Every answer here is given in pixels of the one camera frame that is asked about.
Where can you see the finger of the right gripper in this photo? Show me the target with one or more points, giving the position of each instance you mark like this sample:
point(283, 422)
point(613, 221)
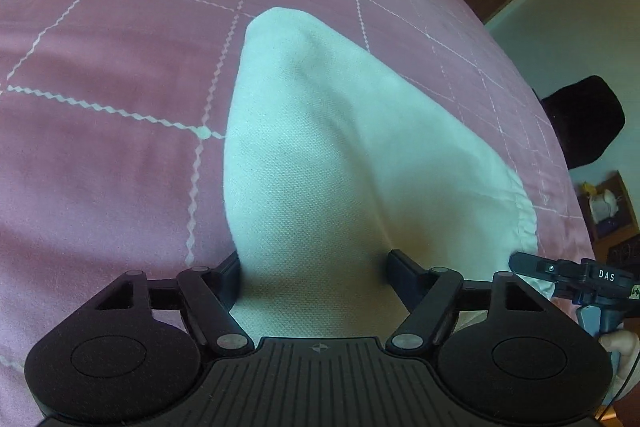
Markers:
point(533, 266)

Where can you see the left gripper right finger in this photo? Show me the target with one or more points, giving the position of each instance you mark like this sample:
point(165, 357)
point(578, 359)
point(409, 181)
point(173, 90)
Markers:
point(430, 299)

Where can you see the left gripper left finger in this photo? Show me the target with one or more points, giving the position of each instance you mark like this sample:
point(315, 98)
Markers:
point(208, 296)

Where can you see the white pants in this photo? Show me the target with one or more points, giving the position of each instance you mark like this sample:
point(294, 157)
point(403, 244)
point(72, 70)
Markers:
point(331, 161)

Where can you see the person right hand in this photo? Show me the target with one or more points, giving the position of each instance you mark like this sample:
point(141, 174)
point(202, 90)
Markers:
point(625, 344)

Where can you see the pink checked bedspread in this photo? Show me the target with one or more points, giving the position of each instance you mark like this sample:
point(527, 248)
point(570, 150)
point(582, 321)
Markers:
point(113, 115)

